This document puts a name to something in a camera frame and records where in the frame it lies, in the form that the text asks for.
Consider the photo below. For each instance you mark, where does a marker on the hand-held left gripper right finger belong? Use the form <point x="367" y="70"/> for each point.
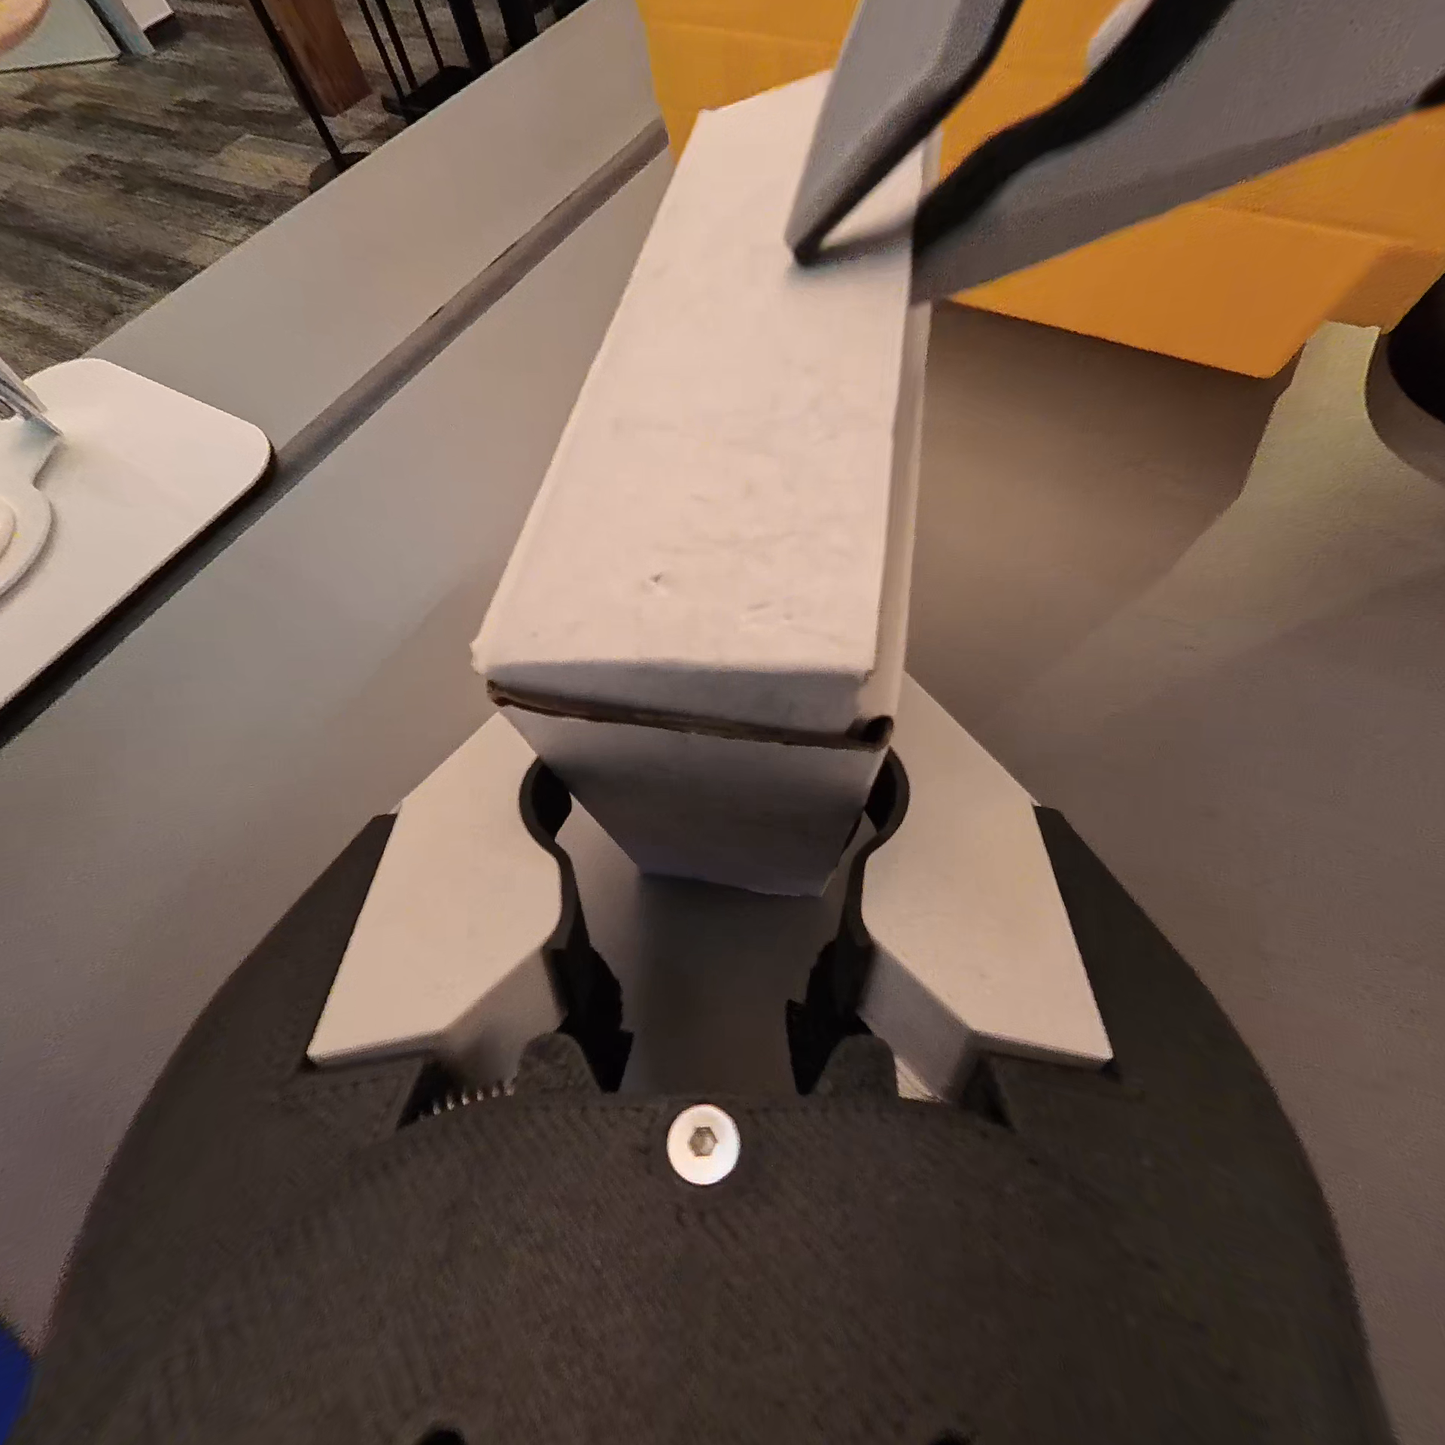
<point x="983" y="913"/>

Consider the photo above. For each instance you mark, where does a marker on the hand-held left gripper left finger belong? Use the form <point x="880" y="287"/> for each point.
<point x="441" y="913"/>

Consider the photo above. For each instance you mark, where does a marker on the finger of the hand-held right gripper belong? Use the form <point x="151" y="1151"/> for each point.
<point x="1186" y="146"/>
<point x="892" y="101"/>

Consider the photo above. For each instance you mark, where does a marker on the yellow plastic bin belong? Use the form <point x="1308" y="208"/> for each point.
<point x="1186" y="292"/>

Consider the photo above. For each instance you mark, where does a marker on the white cardboard mailer box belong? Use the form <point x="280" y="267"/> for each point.
<point x="734" y="451"/>

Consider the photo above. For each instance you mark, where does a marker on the blue plastic bin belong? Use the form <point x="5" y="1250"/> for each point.
<point x="15" y="1376"/>

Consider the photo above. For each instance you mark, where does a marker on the black metal rack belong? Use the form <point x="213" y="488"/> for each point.
<point x="452" y="45"/>

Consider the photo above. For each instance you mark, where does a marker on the white document stand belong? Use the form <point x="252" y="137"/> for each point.
<point x="147" y="485"/>

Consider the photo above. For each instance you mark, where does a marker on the wooden post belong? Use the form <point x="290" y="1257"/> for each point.
<point x="318" y="50"/>

